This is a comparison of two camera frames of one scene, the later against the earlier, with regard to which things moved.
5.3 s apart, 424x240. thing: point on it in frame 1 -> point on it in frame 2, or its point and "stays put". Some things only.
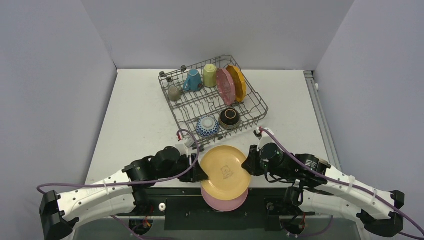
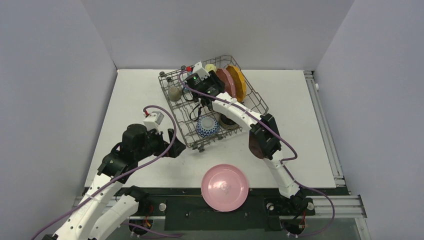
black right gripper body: [252, 160] -> [195, 85]
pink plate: [226, 86] stays put
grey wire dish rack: [211, 99] stays put
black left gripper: [197, 175] -> [163, 145]
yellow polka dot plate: [239, 81] stays put
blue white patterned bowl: [207, 126] stays put
